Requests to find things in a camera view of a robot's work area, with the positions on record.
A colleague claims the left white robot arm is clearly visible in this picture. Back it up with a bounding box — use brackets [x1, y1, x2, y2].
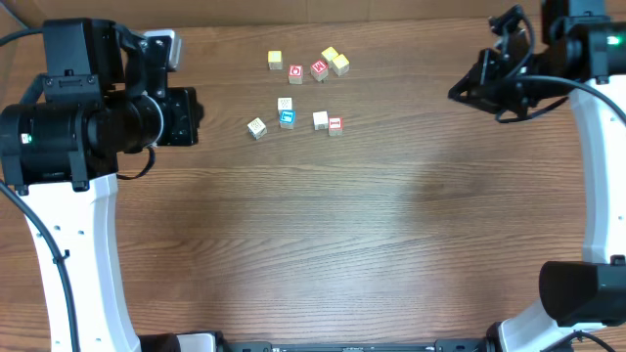
[1, 19, 217, 351]

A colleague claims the blue letter block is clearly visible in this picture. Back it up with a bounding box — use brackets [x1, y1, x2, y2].
[279, 110, 296, 129]

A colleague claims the yellow block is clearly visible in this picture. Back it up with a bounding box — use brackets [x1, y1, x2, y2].
[332, 54, 350, 76]
[267, 51, 283, 70]
[321, 46, 338, 65]

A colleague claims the yellow block upper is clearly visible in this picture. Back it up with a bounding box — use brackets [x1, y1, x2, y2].
[321, 46, 338, 65]

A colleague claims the red framed block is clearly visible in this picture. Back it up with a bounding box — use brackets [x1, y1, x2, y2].
[328, 117, 343, 136]

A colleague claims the red block letter E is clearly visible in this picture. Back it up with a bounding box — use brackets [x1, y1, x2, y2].
[310, 60, 329, 82]

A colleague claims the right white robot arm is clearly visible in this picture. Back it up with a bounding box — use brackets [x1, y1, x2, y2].
[448, 1, 625, 351]

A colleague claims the yellow block right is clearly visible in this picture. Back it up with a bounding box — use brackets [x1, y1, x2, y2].
[332, 54, 350, 76]

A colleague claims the white patterned block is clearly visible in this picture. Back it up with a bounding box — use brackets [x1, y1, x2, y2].
[247, 117, 267, 140]
[277, 97, 293, 112]

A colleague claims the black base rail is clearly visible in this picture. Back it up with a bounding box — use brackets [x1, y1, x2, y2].
[139, 331, 490, 352]

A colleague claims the yellow block far left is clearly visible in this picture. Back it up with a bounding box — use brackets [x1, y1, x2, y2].
[267, 51, 283, 70]

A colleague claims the red block letter left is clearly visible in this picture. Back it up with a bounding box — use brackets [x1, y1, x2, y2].
[288, 65, 303, 85]

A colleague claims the plain white block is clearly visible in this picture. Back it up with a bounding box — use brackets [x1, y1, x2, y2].
[312, 110, 329, 130]

